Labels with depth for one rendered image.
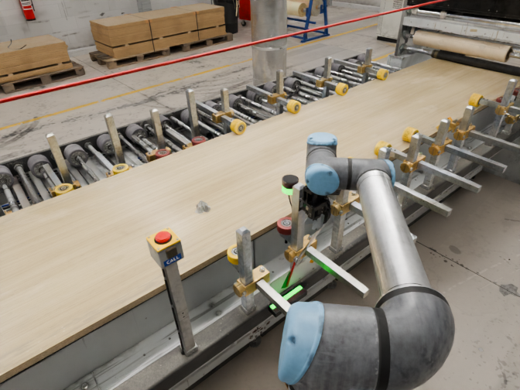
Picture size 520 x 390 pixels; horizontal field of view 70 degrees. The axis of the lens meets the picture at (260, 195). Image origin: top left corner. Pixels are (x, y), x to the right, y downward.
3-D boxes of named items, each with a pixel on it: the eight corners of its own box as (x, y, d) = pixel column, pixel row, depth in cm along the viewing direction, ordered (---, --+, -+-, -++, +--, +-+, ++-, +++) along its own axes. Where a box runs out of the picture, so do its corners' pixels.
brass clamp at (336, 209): (360, 206, 157) (361, 196, 154) (339, 219, 150) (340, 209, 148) (348, 199, 161) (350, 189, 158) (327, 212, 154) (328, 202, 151)
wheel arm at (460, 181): (480, 191, 162) (483, 184, 160) (476, 194, 160) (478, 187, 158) (384, 149, 194) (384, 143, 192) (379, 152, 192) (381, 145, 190)
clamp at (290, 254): (316, 249, 151) (317, 240, 148) (292, 265, 144) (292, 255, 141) (306, 241, 154) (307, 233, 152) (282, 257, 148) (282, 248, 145)
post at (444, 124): (427, 198, 209) (451, 119, 181) (424, 200, 207) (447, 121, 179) (422, 195, 211) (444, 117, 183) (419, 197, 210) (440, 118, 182)
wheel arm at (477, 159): (505, 171, 175) (508, 164, 173) (501, 173, 173) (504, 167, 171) (411, 135, 207) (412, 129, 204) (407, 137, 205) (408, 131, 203)
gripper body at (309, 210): (297, 212, 127) (299, 183, 120) (315, 202, 132) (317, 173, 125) (313, 223, 123) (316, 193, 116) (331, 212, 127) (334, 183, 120)
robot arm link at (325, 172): (350, 170, 96) (346, 147, 106) (305, 168, 97) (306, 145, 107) (345, 199, 102) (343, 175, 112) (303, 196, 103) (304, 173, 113)
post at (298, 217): (301, 278, 156) (306, 184, 127) (295, 282, 154) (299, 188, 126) (295, 274, 158) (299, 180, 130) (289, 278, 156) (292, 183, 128)
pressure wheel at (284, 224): (299, 243, 157) (300, 222, 151) (285, 251, 153) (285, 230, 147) (286, 234, 163) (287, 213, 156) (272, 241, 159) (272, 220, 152)
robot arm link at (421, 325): (494, 367, 45) (392, 149, 103) (388, 357, 46) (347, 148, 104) (469, 421, 51) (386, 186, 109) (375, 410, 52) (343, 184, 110)
